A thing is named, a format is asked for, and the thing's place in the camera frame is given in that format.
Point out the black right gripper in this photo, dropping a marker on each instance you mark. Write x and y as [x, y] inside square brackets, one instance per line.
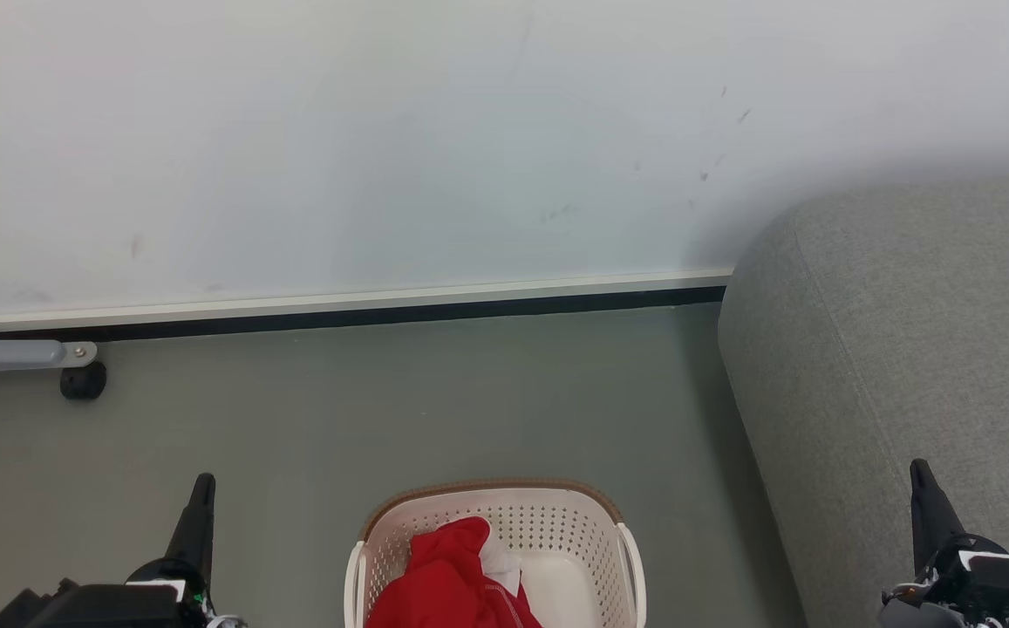
[1001, 589]

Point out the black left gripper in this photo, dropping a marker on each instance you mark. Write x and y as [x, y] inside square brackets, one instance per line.
[112, 606]

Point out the red garment white stitching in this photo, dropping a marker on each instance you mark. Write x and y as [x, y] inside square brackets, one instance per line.
[447, 580]

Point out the grey fabric sofa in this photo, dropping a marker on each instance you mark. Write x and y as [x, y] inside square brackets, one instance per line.
[896, 349]

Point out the black caster wheel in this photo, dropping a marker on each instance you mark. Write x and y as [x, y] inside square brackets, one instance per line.
[84, 381]

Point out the white black baseboard strip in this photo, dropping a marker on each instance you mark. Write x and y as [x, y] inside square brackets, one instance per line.
[347, 305]

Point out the cream perforated laundry basket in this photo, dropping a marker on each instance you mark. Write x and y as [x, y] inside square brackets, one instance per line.
[556, 541]

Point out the grey metal frame leg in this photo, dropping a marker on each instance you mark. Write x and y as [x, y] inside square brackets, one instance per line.
[7, 353]

